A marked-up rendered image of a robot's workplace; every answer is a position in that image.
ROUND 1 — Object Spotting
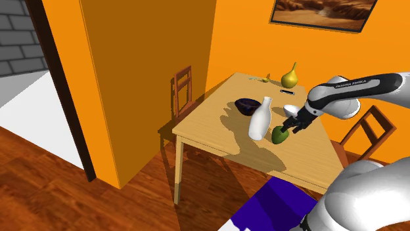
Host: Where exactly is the white bowl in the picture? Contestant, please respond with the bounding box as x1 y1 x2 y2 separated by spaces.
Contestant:
283 104 302 119

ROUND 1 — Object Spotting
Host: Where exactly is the dark blue bowl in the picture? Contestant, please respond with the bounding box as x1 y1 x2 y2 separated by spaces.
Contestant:
234 97 262 117

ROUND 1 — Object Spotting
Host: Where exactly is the yellow gourd-shaped vase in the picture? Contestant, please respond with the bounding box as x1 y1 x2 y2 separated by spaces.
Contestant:
281 62 300 89

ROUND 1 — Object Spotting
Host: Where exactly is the brown wooden chair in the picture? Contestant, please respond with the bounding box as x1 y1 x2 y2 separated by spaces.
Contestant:
159 65 199 151
330 104 398 169

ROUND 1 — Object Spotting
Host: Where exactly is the dark brown door frame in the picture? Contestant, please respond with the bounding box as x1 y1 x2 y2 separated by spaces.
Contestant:
24 0 97 183

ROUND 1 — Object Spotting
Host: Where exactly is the framed desert wall picture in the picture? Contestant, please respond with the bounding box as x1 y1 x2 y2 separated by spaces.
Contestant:
269 0 378 33

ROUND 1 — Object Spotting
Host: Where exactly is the light wooden table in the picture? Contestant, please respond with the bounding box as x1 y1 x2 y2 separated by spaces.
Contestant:
171 72 344 205

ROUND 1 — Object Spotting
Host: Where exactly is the white bottle vase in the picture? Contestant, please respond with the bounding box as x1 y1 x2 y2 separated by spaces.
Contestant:
248 96 273 142

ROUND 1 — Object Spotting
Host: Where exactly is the blue robot stand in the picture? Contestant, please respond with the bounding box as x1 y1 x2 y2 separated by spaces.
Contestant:
217 177 319 231

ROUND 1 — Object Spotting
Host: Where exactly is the green pear-shaped fruit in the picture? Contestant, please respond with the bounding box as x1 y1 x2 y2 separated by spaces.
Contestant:
271 125 290 145

